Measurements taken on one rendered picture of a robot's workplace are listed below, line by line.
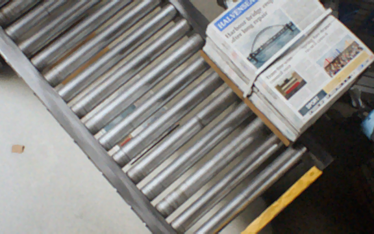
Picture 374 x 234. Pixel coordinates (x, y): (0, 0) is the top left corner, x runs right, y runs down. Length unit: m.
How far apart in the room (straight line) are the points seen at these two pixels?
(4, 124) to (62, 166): 0.32
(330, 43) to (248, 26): 0.23
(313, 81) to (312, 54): 0.08
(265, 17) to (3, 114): 1.41
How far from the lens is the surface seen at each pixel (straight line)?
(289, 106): 1.56
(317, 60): 1.62
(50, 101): 1.80
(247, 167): 1.74
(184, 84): 1.79
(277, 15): 1.65
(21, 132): 2.64
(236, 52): 1.58
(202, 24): 1.86
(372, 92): 2.52
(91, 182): 2.54
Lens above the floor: 2.49
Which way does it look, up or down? 75 degrees down
